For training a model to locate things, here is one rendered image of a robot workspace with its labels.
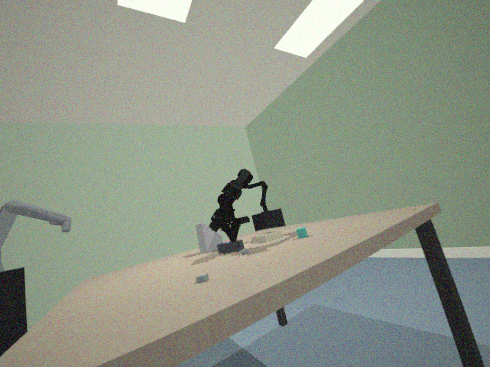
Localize small teal block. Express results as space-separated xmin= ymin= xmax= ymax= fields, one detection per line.
xmin=296 ymin=227 xmax=308 ymax=239

